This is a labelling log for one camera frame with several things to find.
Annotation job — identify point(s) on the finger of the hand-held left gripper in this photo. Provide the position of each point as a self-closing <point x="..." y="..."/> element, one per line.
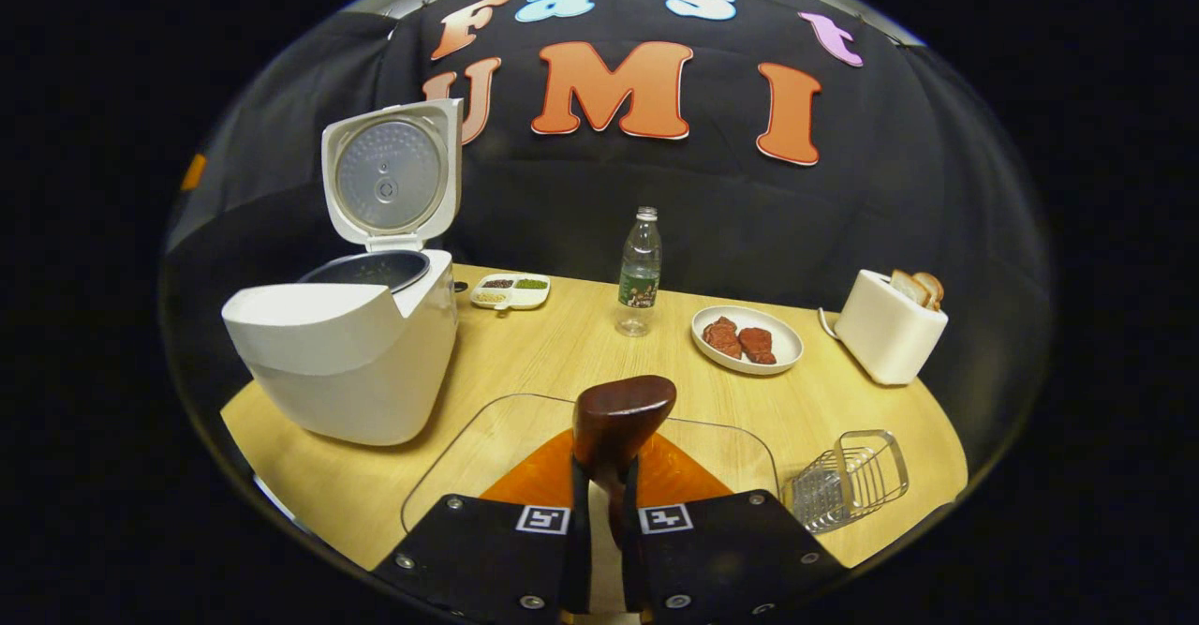
<point x="193" y="172"/>

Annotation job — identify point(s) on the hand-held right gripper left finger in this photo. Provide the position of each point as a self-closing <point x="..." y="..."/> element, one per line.
<point x="579" y="550"/>

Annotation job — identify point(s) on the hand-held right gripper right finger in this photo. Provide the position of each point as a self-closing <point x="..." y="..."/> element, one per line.
<point x="632" y="559"/>

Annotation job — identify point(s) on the wooden spoon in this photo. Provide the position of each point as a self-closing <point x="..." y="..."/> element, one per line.
<point x="618" y="419"/>

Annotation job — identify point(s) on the white rice cooker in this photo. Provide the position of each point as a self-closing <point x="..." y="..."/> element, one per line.
<point x="337" y="363"/>

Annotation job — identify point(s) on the clear rice container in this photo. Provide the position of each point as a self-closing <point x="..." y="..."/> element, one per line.
<point x="487" y="447"/>

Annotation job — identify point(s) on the red meat piece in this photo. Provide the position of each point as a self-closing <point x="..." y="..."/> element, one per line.
<point x="757" y="346"/>
<point x="721" y="337"/>

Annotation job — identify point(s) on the white divided condiment dish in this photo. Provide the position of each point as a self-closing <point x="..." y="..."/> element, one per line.
<point x="510" y="297"/>

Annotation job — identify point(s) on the white oval plate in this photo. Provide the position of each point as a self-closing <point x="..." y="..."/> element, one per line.
<point x="787" y="344"/>

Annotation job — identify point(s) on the clear plastic water bottle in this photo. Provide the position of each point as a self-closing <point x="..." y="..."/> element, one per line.
<point x="639" y="274"/>

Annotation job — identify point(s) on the white toaster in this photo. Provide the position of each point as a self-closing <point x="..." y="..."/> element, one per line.
<point x="885" y="339"/>

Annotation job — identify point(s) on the toast bread slice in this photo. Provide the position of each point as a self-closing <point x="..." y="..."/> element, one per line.
<point x="907" y="286"/>
<point x="932" y="288"/>

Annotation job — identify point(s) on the black backdrop cloth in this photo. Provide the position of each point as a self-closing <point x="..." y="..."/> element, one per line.
<point x="843" y="213"/>

